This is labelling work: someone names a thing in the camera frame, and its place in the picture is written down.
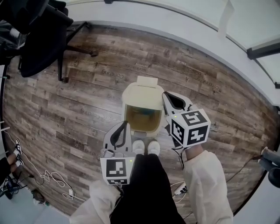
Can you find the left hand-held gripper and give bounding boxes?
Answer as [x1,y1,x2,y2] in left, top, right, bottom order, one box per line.
[100,121,137,186]

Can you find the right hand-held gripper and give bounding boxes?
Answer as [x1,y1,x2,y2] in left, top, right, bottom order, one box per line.
[161,92,212,149]

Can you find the cream plastic trash bin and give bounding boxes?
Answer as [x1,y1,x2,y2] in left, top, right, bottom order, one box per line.
[121,75,164,139]

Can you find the white plastic container lid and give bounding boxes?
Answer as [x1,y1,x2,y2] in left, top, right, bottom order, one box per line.
[121,84,164,110]

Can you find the person's right forearm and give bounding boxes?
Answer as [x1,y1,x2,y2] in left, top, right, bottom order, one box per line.
[181,144,234,224]

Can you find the person's left forearm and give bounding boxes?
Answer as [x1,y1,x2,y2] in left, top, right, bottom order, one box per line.
[69,179,126,224]

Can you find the person's white left shoe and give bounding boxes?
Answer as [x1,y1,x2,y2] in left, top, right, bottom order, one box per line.
[132,140,145,155]

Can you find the person's white shoe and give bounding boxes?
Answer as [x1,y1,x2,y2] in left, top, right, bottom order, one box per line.
[132,140,145,155]
[147,140,161,156]

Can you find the person's white right shoe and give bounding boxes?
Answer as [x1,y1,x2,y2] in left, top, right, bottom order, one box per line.
[147,140,161,156]

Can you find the person's legs in black trousers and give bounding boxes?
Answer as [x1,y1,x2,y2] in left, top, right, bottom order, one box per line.
[111,153,187,224]

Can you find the white power strip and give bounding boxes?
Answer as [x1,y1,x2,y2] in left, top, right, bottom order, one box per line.
[174,183,189,196]

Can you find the black framed window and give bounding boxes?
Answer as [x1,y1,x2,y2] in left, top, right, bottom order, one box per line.
[247,36,280,88]

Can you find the black padded office chair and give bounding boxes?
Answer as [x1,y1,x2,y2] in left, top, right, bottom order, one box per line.
[17,0,98,84]

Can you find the black chair wheel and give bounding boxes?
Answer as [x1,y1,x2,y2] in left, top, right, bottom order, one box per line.
[267,167,280,187]

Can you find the grey crumpled cover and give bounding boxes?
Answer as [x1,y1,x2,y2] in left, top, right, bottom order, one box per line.
[0,21,25,65]

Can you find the white floor cable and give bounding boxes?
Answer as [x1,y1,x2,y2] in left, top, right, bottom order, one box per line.
[40,170,88,202]

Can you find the black floor cable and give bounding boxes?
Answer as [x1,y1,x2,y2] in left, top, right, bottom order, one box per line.
[224,152,263,185]

